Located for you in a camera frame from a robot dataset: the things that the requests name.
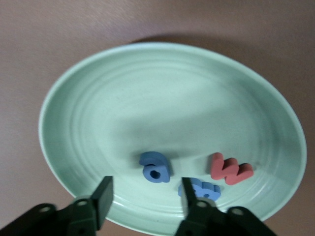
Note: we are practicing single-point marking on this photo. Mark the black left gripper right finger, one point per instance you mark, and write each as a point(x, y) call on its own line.
point(209, 221)

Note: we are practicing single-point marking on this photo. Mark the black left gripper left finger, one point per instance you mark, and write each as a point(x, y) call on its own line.
point(73, 218)

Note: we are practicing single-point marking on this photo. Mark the blue foam letter m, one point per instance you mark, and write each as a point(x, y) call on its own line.
point(209, 190)

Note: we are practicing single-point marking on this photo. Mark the red foam letter w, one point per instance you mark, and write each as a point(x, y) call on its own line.
point(217, 169)

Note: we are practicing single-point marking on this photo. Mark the blue foam letter a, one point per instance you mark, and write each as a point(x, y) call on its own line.
point(150, 159)

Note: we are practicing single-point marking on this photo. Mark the green plate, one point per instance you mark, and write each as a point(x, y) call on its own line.
point(160, 98)

